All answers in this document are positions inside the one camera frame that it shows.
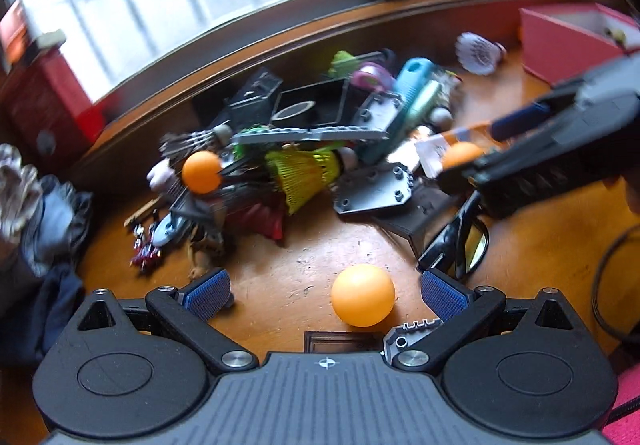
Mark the yellow nylon shuttlecock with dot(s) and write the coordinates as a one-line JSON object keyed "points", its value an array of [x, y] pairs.
{"points": [[300, 177]]}

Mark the spotted white cloth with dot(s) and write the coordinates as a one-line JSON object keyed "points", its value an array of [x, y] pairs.
{"points": [[17, 190]]}

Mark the black box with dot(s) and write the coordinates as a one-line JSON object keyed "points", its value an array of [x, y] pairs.
{"points": [[252, 97]]}

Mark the light blue plastic piece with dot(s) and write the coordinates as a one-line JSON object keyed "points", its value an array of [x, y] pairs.
{"points": [[170, 230]]}

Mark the pink shoebox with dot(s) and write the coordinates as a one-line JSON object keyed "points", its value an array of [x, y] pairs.
{"points": [[565, 45]]}

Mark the blue jeans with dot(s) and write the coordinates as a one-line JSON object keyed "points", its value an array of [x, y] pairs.
{"points": [[55, 225]]}

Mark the pink cloth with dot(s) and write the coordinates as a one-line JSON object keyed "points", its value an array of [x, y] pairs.
{"points": [[627, 410]]}

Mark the black feather shuttlecock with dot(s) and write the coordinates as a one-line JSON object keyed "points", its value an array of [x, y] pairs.
{"points": [[195, 140]]}

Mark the brown toy figure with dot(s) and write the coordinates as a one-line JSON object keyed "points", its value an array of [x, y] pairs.
{"points": [[205, 250]]}

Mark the white plastic tube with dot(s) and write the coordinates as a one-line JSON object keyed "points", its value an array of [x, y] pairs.
{"points": [[425, 100]]}

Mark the small white ball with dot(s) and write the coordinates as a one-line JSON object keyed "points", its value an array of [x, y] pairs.
{"points": [[441, 117]]}

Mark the black sunglasses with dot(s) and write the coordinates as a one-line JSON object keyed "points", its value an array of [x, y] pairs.
{"points": [[462, 245]]}

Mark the dark navy cloth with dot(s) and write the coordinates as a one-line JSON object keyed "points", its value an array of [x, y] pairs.
{"points": [[45, 320]]}

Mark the white pink plush piece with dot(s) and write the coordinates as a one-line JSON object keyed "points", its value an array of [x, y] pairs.
{"points": [[160, 175]]}

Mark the dark red cloth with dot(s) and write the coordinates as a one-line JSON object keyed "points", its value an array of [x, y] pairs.
{"points": [[260, 220]]}

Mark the black plastic tray piece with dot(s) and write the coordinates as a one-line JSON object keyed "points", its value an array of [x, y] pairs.
{"points": [[415, 220]]}

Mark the orange white snack packet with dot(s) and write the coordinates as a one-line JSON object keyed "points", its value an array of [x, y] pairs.
{"points": [[432, 152]]}

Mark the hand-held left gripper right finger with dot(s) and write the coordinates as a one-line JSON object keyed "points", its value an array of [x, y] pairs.
{"points": [[445, 295]]}

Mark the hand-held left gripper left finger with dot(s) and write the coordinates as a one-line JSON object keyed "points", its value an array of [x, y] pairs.
{"points": [[209, 295]]}

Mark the green nylon shuttlecock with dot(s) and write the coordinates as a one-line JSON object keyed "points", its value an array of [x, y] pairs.
{"points": [[344, 62]]}

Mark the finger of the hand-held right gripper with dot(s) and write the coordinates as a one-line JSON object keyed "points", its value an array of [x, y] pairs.
{"points": [[540, 170], [520, 121]]}

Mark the pink tape roll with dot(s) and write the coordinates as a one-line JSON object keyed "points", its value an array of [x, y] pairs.
{"points": [[372, 77]]}

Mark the white feather shuttlecock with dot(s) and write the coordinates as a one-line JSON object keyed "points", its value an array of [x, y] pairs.
{"points": [[479, 54]]}

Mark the red gift box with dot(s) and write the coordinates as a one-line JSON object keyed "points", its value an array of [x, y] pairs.
{"points": [[45, 110]]}

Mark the red toy robot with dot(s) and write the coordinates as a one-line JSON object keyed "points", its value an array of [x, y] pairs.
{"points": [[146, 250]]}

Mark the wooden clothespin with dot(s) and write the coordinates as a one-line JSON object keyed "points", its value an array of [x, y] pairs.
{"points": [[142, 216]]}

